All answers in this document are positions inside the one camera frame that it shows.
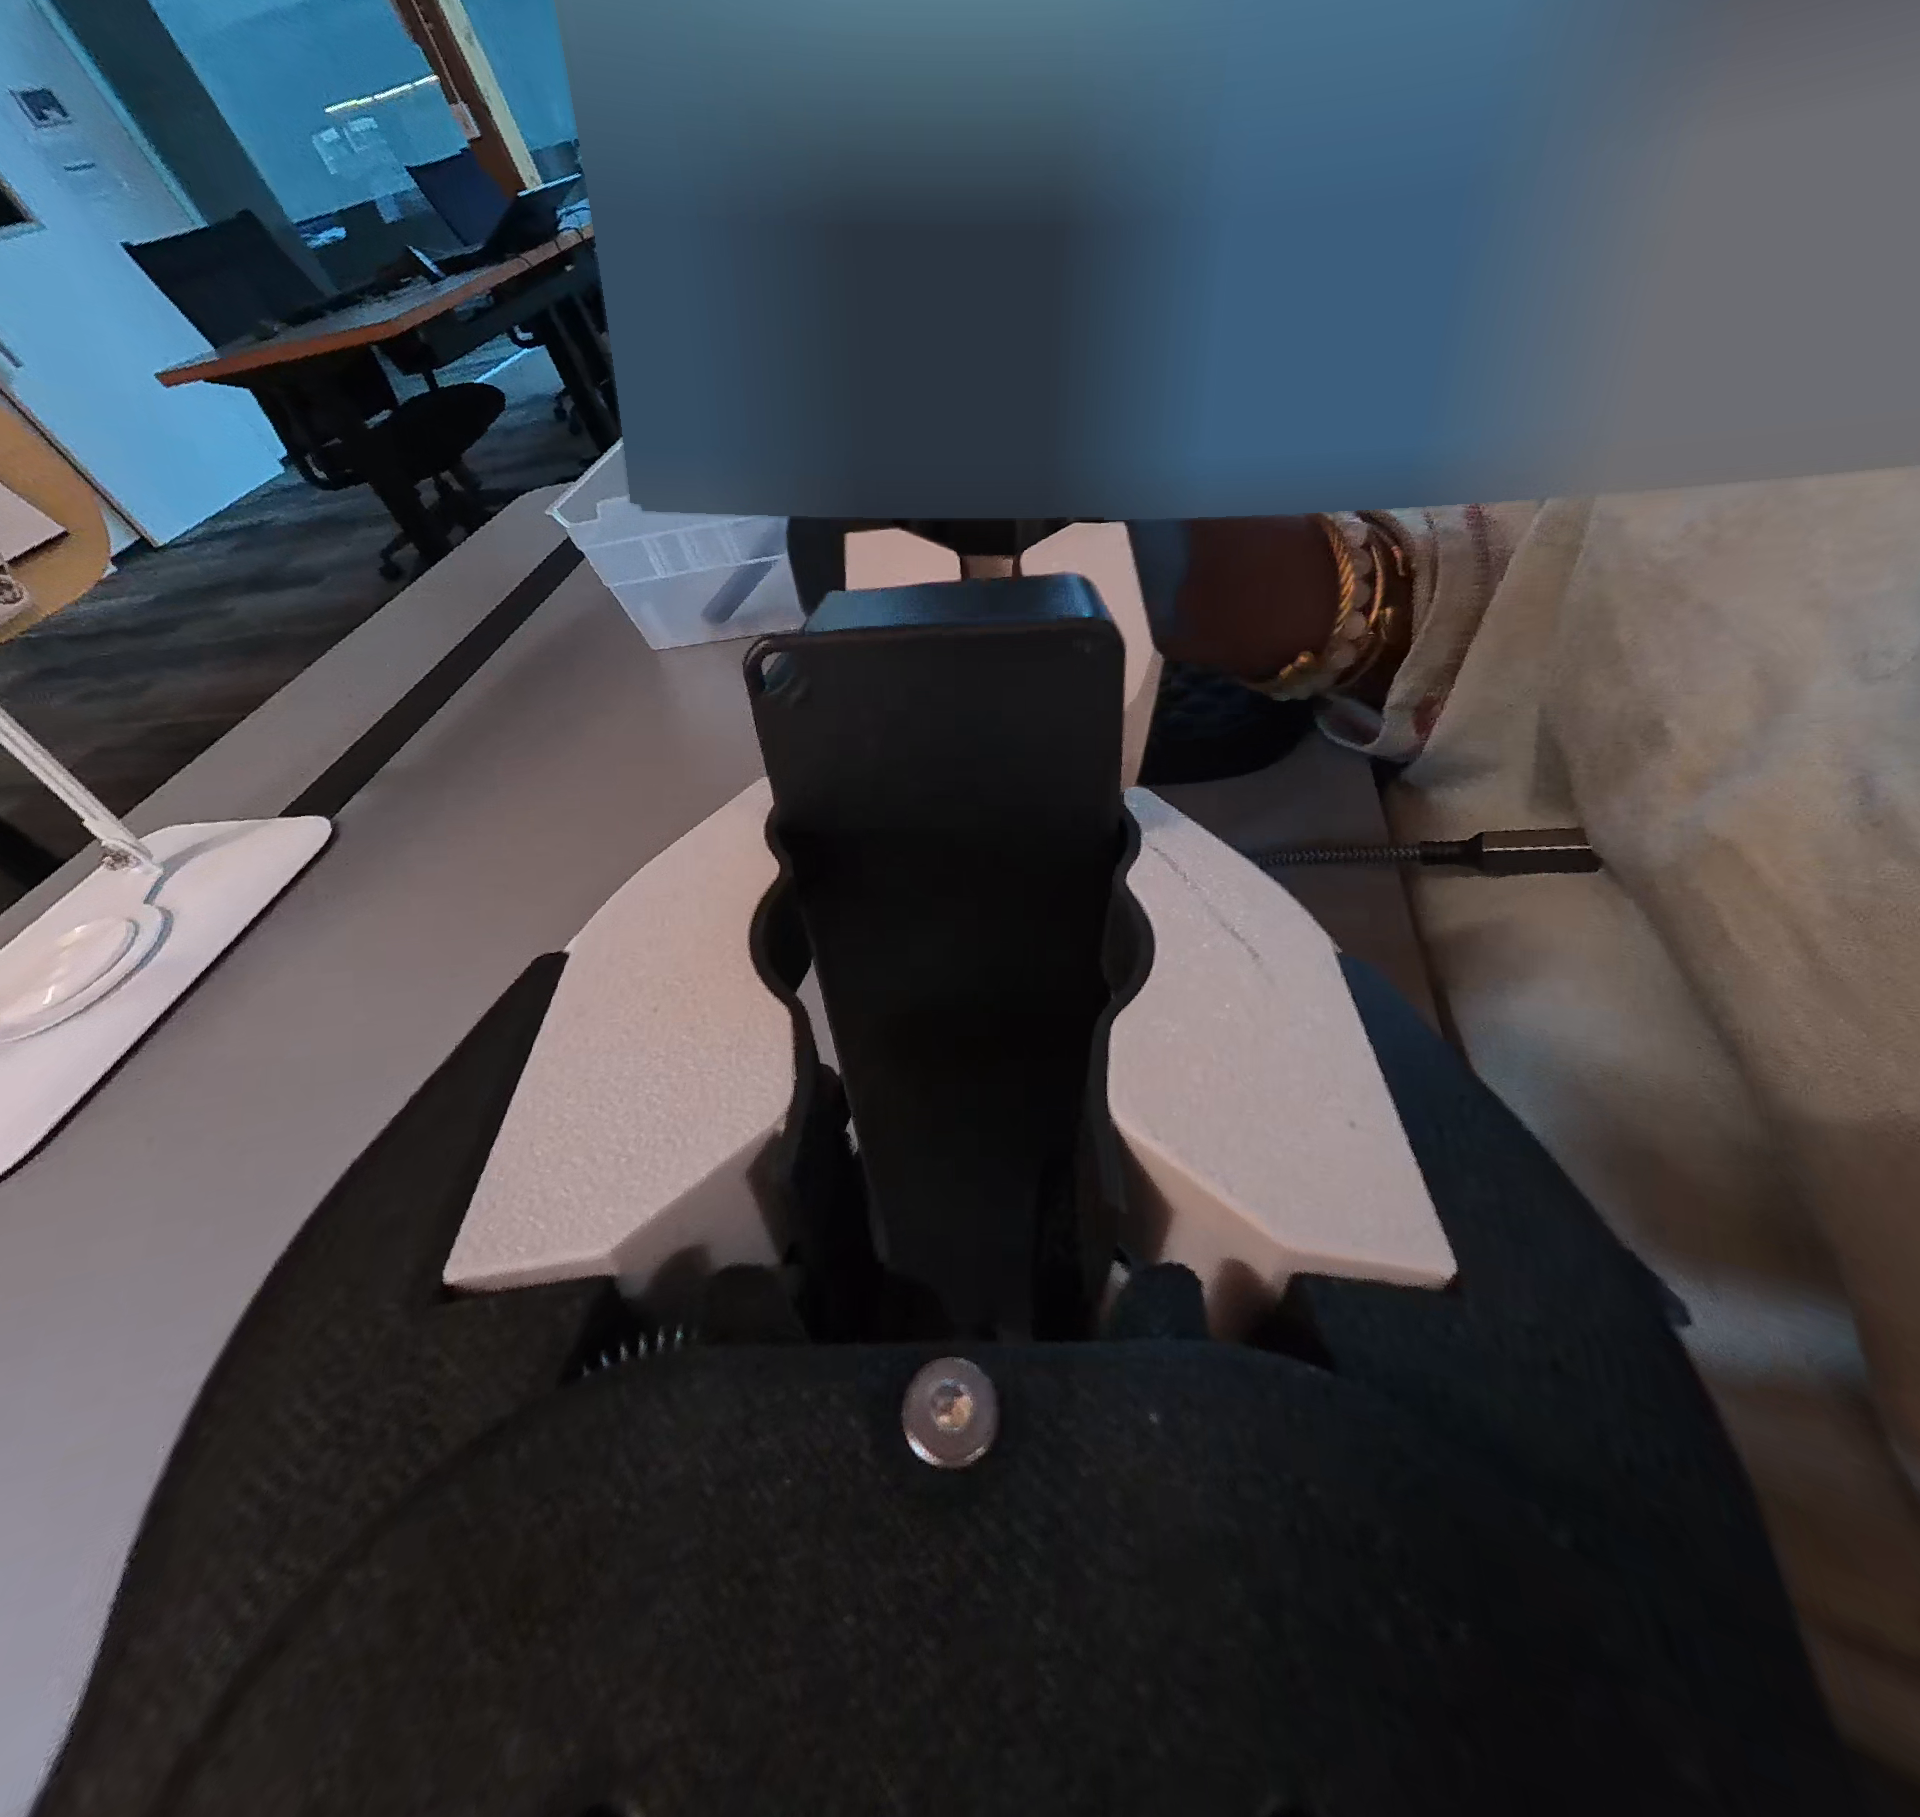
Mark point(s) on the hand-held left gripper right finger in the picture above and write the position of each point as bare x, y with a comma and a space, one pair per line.
1275, 1084

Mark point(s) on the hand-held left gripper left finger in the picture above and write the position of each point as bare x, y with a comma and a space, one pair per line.
645, 1084

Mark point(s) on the black multi-port USB hub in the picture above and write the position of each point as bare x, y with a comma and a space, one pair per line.
945, 872

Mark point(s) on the black quilted wrist rest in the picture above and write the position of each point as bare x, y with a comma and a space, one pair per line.
1216, 737

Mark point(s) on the wooden-edged office desk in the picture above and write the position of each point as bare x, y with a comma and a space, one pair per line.
375, 315

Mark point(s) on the person's right hand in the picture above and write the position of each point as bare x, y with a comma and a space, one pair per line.
1253, 595

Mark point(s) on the clear plastic bin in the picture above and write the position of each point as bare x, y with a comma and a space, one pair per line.
660, 572

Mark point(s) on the black office chair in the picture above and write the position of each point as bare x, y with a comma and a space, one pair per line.
211, 279

